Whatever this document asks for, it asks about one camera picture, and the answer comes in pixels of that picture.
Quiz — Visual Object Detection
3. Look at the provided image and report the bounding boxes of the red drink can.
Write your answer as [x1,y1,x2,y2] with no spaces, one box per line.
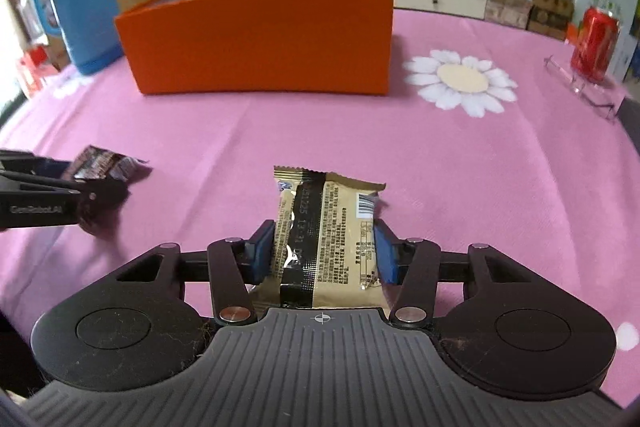
[570,6,622,84]

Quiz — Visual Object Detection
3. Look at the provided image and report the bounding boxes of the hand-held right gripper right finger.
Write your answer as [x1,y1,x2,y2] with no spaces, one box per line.
[372,218,533,327]

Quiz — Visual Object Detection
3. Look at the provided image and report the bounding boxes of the beige black-striped snack packet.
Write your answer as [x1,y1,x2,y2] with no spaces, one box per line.
[247,164,388,310]

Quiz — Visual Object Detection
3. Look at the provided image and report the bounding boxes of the dark blue case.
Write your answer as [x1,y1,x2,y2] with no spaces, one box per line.
[616,97,640,148]

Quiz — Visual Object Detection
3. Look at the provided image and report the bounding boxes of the printed brown carton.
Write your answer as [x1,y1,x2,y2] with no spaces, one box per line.
[527,0,573,40]

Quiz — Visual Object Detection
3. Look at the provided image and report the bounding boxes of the red gift box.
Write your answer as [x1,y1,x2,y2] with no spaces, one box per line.
[17,47,51,98]

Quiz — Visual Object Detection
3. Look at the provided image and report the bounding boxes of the pink floral tablecloth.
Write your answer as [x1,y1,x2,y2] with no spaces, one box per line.
[0,7,640,408]

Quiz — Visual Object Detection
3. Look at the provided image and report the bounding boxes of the orange cardboard box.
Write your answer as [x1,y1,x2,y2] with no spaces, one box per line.
[114,0,396,98]

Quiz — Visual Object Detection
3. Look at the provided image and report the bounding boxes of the eyeglasses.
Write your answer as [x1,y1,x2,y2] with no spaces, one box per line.
[544,55,621,124]

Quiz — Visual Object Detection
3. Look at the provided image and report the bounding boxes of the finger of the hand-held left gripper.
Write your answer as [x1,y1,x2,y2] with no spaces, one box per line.
[0,149,73,182]
[0,172,130,237]

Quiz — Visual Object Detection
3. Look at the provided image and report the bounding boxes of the dark brown snack packet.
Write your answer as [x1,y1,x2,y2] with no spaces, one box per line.
[60,146,151,182]

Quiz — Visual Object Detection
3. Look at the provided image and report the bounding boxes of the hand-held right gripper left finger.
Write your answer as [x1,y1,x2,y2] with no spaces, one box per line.
[117,219,277,325]

